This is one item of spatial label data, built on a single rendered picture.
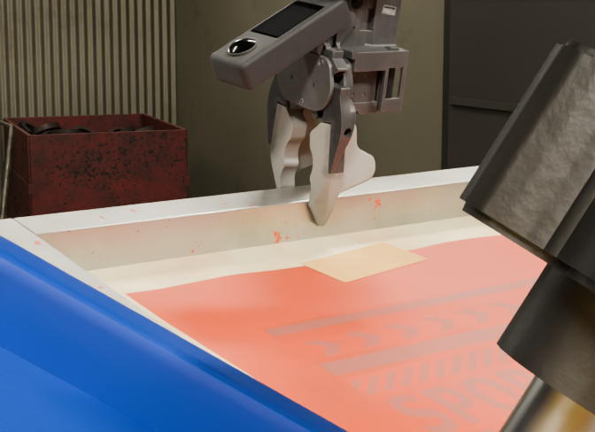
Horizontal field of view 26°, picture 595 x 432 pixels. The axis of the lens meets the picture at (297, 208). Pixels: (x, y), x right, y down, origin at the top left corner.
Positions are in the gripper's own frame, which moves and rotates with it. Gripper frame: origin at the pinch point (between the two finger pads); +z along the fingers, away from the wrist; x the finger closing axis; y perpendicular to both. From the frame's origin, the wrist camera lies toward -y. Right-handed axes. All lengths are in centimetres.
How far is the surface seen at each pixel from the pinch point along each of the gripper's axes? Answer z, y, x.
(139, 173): 150, 255, 440
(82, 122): 150, 273, 533
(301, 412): -26, -57, -71
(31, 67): 128, 262, 577
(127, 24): 104, 321, 573
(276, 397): -26, -57, -71
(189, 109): 149, 350, 544
